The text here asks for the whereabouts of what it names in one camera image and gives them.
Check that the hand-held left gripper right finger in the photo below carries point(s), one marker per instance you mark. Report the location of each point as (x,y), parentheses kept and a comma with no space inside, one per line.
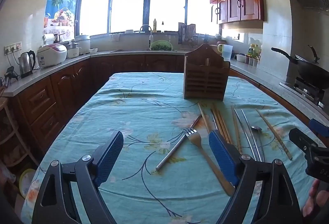
(222,159)

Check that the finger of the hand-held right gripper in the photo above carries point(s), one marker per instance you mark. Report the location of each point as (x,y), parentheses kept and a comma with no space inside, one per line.
(320,127)
(302,139)

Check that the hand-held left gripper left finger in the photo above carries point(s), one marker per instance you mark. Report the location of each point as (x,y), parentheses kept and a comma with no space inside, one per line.
(110,157)

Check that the wooden fork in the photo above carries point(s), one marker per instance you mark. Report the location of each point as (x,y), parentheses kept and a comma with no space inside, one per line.
(198,141)

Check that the silver metal chopstick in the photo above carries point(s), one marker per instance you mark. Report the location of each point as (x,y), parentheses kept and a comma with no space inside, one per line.
(214,120)
(246,121)
(239,121)
(169,154)

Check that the silver metal spoon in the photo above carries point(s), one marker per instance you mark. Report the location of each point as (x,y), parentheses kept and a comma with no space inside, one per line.
(256,128)

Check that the wooden utensil holder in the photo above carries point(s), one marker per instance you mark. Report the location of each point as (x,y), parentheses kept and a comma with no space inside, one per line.
(205,77)

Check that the person's right hand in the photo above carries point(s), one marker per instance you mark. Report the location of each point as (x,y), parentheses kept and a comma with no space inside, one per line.
(312,201)

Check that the gas stove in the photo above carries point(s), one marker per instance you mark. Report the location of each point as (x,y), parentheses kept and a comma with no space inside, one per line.
(308,90)

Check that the teal floral tablecloth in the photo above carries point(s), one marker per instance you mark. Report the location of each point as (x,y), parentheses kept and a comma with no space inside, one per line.
(133,116)

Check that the black wok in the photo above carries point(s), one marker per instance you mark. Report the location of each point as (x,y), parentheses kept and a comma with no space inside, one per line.
(311,70)

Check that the wooden lower kitchen cabinets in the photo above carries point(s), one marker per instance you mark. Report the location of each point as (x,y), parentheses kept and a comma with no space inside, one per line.
(64,88)

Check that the yellow green plate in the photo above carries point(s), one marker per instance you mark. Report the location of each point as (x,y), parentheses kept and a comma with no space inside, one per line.
(27,183)

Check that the row of spice jars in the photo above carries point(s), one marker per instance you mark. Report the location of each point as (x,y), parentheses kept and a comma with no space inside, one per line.
(251,61)

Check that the yellow oil bottle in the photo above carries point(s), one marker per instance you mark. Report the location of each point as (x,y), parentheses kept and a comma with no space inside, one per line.
(253,50)

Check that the wooden shelf rack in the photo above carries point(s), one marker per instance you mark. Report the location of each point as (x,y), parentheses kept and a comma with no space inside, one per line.
(10,131)

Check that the small white bowl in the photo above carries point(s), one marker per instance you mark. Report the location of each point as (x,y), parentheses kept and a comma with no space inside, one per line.
(93,50)

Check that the small white steamer pot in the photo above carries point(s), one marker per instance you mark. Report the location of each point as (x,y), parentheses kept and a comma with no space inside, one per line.
(72,51)

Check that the large white cooking pot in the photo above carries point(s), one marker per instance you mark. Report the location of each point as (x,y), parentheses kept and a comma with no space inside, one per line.
(83,44)

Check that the white and red rice cooker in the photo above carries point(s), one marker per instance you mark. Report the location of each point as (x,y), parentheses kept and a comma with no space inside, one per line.
(51,56)

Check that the white cloth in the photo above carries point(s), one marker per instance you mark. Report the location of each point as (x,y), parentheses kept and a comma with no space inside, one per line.
(115,37)

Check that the green colander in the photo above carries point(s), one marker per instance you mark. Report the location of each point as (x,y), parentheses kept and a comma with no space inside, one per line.
(160,46)

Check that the steel electric kettle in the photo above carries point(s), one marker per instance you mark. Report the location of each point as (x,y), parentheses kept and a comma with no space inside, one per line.
(25,65)

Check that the curved sink faucet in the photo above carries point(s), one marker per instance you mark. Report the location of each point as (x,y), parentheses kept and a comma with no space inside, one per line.
(149,36)

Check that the metal dish rack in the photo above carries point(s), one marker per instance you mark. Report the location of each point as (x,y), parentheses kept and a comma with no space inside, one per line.
(187,34)

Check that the paper towel roll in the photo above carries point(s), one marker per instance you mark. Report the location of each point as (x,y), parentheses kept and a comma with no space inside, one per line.
(48,39)

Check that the kitchen window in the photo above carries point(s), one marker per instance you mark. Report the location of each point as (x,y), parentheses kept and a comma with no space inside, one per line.
(128,5)

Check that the beach and fruit poster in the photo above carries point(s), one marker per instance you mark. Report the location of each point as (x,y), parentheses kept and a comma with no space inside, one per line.
(61,3)

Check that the wall socket strip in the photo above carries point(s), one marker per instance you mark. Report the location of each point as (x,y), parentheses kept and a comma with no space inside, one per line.
(12,47)

